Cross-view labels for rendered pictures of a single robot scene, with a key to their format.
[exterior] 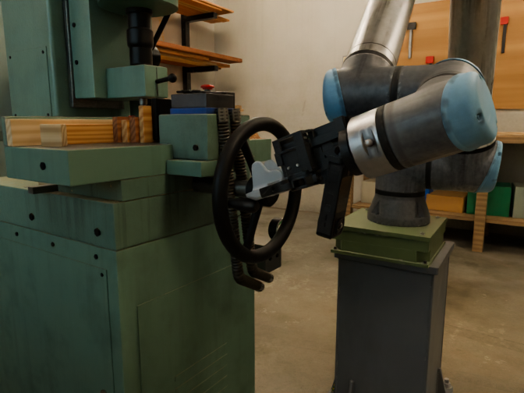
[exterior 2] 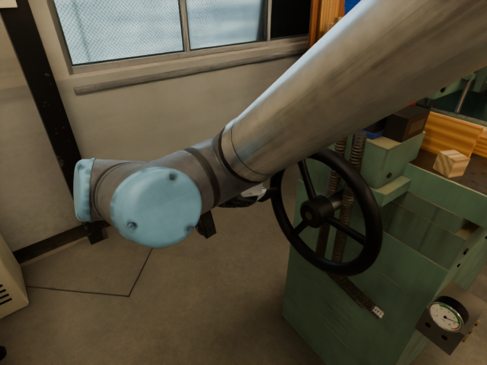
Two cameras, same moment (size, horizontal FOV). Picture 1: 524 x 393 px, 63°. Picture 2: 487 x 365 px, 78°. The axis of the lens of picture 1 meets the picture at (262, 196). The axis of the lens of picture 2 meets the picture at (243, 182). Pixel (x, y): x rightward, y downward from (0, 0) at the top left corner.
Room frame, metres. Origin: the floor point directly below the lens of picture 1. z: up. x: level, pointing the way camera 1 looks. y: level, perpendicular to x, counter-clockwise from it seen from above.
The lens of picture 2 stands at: (0.86, -0.51, 1.21)
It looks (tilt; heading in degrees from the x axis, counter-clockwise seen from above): 33 degrees down; 110
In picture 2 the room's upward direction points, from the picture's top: straight up
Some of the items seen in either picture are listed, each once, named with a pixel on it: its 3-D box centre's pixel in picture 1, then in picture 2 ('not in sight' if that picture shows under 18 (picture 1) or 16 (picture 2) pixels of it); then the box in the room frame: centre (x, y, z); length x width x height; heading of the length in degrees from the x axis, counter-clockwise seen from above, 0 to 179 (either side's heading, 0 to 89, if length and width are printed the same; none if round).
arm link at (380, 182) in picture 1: (404, 161); not in sight; (1.33, -0.44, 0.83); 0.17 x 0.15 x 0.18; 63
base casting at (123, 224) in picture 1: (115, 195); (422, 167); (1.10, 0.38, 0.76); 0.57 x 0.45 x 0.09; 56
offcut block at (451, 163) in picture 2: not in sight; (451, 163); (1.07, 0.09, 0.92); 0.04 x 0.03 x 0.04; 124
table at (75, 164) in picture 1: (177, 155); (388, 155); (0.97, 0.19, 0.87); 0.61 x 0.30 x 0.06; 146
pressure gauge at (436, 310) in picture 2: (277, 231); (447, 315); (1.13, -0.04, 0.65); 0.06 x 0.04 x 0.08; 146
